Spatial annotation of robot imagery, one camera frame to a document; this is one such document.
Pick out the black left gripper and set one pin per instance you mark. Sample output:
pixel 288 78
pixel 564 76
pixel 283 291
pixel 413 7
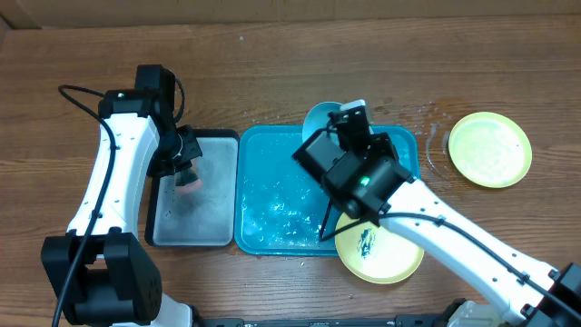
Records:
pixel 193 151

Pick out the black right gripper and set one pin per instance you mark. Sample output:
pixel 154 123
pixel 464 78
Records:
pixel 347 117

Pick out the pink and green sponge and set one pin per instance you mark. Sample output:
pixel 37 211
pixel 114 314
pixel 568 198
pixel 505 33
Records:
pixel 187 181

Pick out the light blue plate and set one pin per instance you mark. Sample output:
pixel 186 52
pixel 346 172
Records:
pixel 318 117

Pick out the yellow plate with blue stain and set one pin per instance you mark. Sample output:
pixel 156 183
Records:
pixel 490 150

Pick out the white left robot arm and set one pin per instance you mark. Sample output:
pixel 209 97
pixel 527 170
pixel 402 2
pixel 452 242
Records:
pixel 100 273

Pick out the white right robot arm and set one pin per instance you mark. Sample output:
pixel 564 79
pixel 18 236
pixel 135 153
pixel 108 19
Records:
pixel 367 183

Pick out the black tray with soapy water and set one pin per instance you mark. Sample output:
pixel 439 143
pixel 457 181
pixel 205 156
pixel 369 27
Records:
pixel 203 217

